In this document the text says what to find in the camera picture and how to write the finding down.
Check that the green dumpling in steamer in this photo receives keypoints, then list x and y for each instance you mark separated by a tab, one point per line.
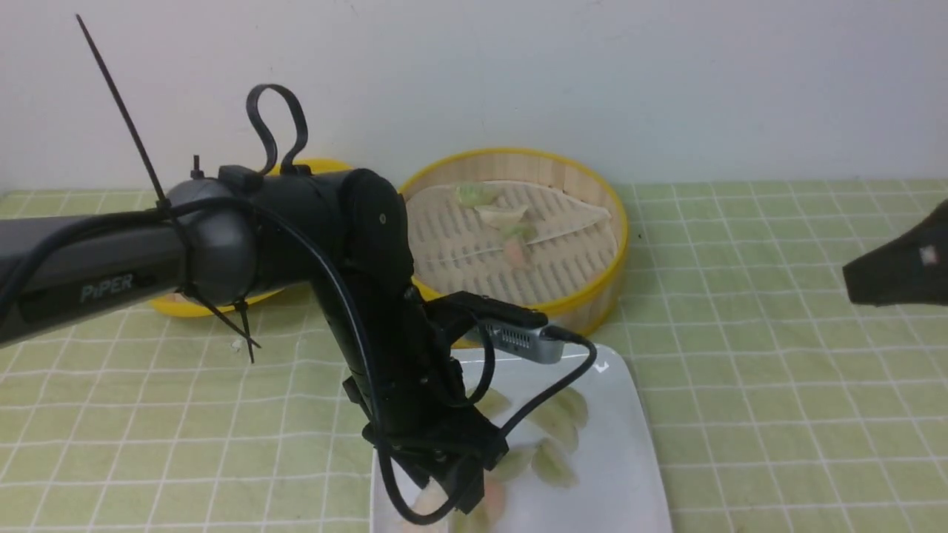
474	194
523	231

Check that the green dumpling plate top left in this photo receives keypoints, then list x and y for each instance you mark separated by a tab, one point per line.
492	404

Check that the green dumpling plate bottom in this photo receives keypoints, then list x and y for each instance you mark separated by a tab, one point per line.
477	521

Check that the green dumpling plate centre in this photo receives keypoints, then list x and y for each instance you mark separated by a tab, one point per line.
513	464

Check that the green dumpling in steamer back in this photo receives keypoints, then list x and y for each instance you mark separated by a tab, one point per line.
474	194

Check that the green checkered tablecloth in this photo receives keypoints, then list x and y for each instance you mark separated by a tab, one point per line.
774	405

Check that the white square plate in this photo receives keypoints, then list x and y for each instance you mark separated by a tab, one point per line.
619	485

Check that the white dumpling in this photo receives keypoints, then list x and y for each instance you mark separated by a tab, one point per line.
499	217
429	499

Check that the green dumpling in steamer centre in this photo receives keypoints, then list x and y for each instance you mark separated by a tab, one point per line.
523	231

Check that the white steamer liner paper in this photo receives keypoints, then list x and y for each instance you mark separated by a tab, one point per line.
453	248

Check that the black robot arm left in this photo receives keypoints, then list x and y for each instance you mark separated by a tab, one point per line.
221	241

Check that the pink dumpling plate bottom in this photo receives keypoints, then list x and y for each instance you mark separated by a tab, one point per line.
494	502

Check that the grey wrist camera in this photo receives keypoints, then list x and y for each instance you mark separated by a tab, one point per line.
516	330

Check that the pink dumpling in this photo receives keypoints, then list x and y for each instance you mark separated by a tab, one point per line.
515	253

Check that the black cable tie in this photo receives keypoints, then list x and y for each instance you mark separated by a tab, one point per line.
126	118

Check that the green dumpling plate top right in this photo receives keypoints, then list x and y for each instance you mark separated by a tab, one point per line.
573	404

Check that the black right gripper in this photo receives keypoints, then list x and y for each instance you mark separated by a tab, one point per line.
911	269

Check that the yellow rimmed bamboo steamer basket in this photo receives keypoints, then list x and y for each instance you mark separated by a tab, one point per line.
577	293

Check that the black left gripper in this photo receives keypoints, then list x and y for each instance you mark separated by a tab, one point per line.
410	387

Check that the yellow rimmed bamboo steamer lid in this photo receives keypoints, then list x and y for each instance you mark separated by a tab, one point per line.
177	306

